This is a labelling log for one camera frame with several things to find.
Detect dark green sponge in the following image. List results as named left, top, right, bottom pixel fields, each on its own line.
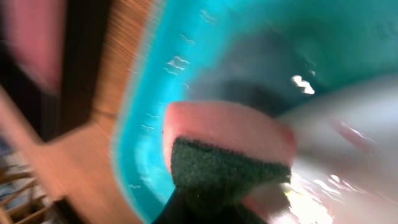
left=163, top=101, right=297, bottom=223

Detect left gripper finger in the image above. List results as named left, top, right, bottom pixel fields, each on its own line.
left=152, top=190, right=246, bottom=224

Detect teal plastic tray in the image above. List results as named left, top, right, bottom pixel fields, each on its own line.
left=113, top=0, right=397, bottom=223

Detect light blue plate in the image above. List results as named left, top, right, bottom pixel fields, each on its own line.
left=270, top=77, right=397, bottom=224

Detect dark red sponge tray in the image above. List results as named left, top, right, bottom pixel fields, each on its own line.
left=1, top=0, right=111, bottom=142

